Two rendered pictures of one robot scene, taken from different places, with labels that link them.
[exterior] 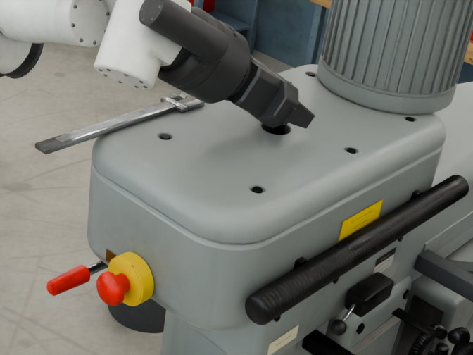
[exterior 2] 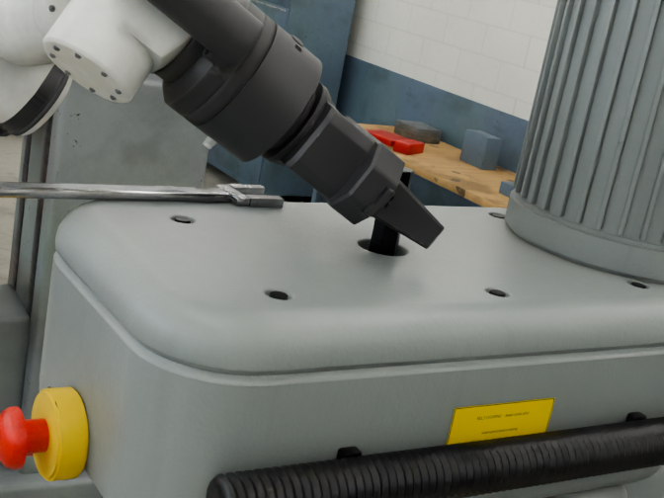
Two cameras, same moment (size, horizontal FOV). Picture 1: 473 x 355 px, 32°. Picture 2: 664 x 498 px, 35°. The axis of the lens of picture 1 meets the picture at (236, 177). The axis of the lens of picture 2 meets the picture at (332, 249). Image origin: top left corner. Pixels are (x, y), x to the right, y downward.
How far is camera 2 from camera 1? 0.39 m
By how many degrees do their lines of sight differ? 21
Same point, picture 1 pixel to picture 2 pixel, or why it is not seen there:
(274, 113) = (351, 189)
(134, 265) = (59, 403)
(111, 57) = (60, 26)
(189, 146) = (210, 234)
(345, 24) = (545, 121)
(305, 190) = (368, 315)
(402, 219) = (587, 442)
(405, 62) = (632, 181)
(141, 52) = (107, 23)
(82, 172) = not seen: hidden behind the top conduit
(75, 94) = not seen: hidden behind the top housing
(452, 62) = not seen: outside the picture
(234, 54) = (286, 71)
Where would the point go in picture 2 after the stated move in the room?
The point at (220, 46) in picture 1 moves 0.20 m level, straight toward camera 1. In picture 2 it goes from (242, 33) to (64, 46)
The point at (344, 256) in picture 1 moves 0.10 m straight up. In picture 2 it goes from (439, 463) to (473, 314)
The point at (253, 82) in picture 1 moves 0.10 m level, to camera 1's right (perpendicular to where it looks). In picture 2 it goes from (319, 130) to (464, 167)
